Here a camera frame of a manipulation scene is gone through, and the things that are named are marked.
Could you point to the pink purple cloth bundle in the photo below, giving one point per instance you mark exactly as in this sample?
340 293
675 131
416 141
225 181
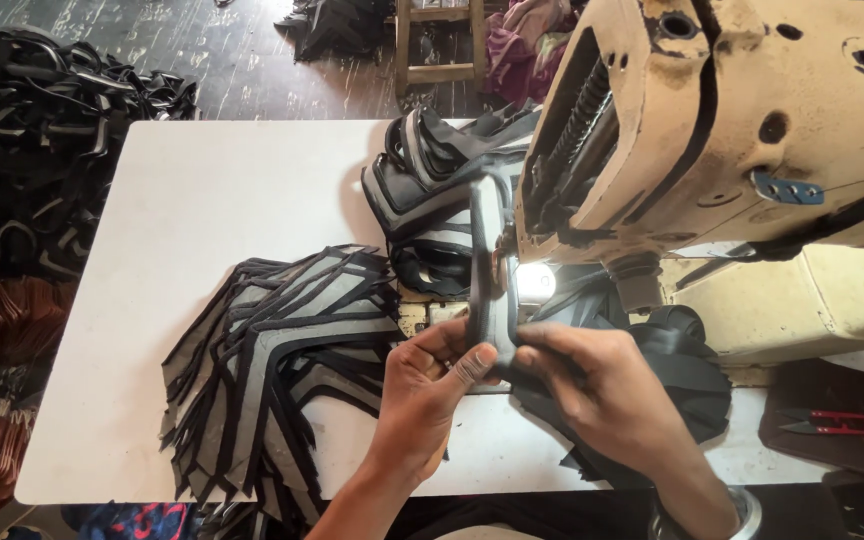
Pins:
526 45

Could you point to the grey black-edged shoe piece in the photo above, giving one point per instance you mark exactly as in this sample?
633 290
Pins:
488 300

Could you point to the heap of black cloth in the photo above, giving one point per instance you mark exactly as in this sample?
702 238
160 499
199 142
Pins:
334 26

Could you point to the sewing machine lamp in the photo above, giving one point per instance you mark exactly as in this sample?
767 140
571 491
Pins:
535 282

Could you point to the pile of stitched black-grey uppers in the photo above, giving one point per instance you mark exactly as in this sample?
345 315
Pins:
424 187

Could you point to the person's left hand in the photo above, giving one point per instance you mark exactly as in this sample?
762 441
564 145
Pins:
417 405

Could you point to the pile of black fabric parts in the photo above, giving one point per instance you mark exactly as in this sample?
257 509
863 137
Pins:
683 382

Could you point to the wooden stool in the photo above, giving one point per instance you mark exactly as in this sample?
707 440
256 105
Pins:
439 45

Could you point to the fanned stack of grey cut panels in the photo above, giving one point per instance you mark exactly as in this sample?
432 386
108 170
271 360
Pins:
274 375

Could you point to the silver metal bangle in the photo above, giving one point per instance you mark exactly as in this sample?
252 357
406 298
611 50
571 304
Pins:
748 514

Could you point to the person's right hand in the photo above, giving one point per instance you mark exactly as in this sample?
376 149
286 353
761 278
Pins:
612 405

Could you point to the red thread snips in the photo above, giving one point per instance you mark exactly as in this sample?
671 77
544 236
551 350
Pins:
841 422

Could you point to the dark brown mat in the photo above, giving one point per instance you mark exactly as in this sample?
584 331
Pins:
837 390

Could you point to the beige industrial sewing machine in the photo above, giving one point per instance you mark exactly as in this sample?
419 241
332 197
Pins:
702 127

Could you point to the blue red patterned cloth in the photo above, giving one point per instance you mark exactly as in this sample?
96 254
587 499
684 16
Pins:
136 520

